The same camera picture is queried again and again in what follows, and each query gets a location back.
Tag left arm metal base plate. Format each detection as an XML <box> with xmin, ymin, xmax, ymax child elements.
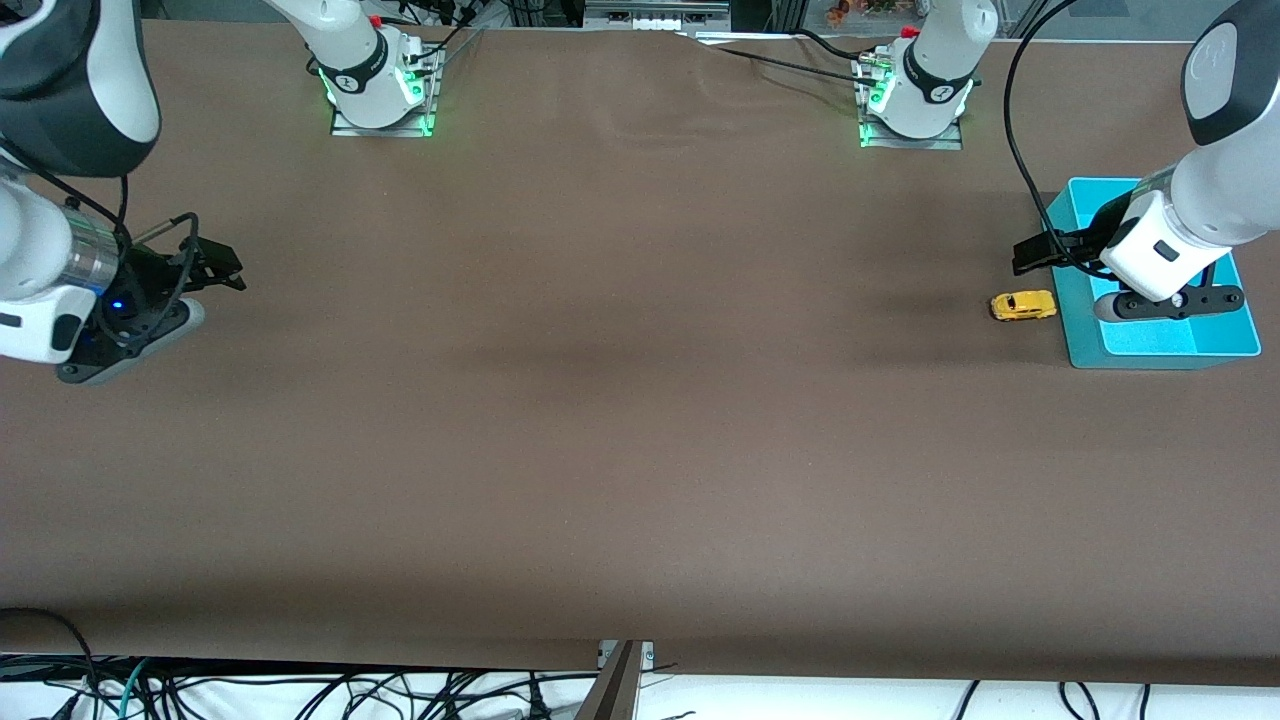
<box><xmin>855</xmin><ymin>50</ymin><xmax>966</xmax><ymax>151</ymax></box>

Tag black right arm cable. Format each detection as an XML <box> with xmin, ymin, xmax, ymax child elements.
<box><xmin>0</xmin><ymin>138</ymin><xmax>198</xmax><ymax>341</ymax></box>

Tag aluminium frame post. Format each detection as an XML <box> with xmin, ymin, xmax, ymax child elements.
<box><xmin>572</xmin><ymin>640</ymin><xmax>656</xmax><ymax>720</ymax></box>

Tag teal floor cable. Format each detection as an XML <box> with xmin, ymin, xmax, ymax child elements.
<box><xmin>118</xmin><ymin>658</ymin><xmax>153</xmax><ymax>720</ymax></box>

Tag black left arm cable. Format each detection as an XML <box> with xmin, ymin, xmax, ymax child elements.
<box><xmin>1003</xmin><ymin>0</ymin><xmax>1116</xmax><ymax>279</ymax></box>

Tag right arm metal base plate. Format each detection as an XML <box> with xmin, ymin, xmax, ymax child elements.
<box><xmin>330</xmin><ymin>45</ymin><xmax>443</xmax><ymax>138</ymax></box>

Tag teal plastic storage bin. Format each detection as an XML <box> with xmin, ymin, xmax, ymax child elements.
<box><xmin>1040</xmin><ymin>177</ymin><xmax>1263</xmax><ymax>371</ymax></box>

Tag black cable across table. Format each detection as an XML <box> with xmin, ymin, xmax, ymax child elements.
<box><xmin>690</xmin><ymin>33</ymin><xmax>886</xmax><ymax>89</ymax></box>

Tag black looped floor cable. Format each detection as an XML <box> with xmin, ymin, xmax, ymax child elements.
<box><xmin>0</xmin><ymin>606</ymin><xmax>103</xmax><ymax>720</ymax></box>

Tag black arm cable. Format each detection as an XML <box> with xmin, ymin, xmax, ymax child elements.
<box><xmin>0</xmin><ymin>138</ymin><xmax>198</xmax><ymax>341</ymax></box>
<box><xmin>1003</xmin><ymin>0</ymin><xmax>1116</xmax><ymax>279</ymax></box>

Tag colourful shelf items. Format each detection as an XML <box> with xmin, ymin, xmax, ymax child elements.
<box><xmin>825</xmin><ymin>0</ymin><xmax>919</xmax><ymax>27</ymax></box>

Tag yellow toy beetle car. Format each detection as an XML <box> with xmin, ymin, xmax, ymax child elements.
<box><xmin>989</xmin><ymin>289</ymin><xmax>1059</xmax><ymax>323</ymax></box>

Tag white power strip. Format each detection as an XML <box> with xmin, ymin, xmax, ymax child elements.
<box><xmin>583</xmin><ymin>0</ymin><xmax>733</xmax><ymax>33</ymax></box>

